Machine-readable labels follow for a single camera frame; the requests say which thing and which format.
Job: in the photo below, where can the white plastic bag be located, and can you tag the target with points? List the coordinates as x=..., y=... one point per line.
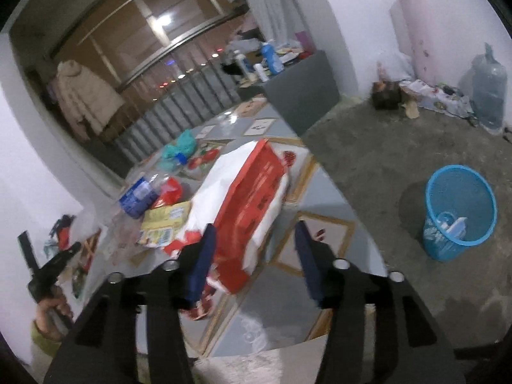
x=396, y=66

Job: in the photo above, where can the red snack wrapper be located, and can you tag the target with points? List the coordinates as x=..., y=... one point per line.
x=170, y=192

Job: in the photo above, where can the blue plastic wastebasket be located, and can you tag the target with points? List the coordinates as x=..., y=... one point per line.
x=440, y=244

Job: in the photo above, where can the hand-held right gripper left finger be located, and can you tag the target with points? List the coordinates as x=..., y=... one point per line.
x=202, y=264

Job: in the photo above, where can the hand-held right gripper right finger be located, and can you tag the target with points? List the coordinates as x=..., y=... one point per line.
x=310, y=264

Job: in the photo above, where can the tan cardboard scrap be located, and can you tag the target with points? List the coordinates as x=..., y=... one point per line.
x=411, y=108

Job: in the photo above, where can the red and white packaging bag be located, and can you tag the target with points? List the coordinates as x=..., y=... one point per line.
x=244, y=204

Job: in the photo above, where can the yellow snack packet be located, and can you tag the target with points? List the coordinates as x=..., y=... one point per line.
x=164, y=222

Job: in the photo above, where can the person's left forearm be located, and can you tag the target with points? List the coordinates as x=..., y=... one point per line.
x=42, y=348

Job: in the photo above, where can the clear bottle blue label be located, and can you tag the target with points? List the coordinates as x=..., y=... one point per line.
x=138, y=196

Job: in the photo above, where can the white fluffy robe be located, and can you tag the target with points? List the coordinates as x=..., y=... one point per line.
x=260, y=368

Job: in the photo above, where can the pomegranate print tablecloth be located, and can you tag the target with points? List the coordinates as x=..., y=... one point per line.
x=280, y=300

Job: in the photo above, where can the teal plastic bag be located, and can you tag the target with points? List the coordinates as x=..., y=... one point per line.
x=182, y=148

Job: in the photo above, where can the metal railing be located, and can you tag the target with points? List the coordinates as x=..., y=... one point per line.
x=180, y=96

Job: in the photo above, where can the tall white bottle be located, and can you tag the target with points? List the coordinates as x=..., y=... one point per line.
x=241, y=64

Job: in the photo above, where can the beige padded jacket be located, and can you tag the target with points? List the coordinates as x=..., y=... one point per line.
x=88, y=96

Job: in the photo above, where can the white curtain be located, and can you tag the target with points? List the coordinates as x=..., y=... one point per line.
x=272, y=4

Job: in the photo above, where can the black box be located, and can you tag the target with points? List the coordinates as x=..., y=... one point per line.
x=386, y=96

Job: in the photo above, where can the grey cabinet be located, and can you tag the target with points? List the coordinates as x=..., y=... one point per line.
x=300, y=88

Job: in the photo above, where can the pink rolled mat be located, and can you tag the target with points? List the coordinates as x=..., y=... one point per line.
x=412, y=28

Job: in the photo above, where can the printed floor sheet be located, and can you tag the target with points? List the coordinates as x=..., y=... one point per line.
x=440, y=96

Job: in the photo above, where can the small white bottle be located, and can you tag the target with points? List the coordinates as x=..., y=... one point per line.
x=262, y=72

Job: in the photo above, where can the blue and white box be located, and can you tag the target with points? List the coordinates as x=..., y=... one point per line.
x=459, y=228

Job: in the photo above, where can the person's left hand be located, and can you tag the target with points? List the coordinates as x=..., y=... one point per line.
x=50, y=322

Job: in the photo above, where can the pink cup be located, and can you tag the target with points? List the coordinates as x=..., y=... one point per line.
x=304, y=40

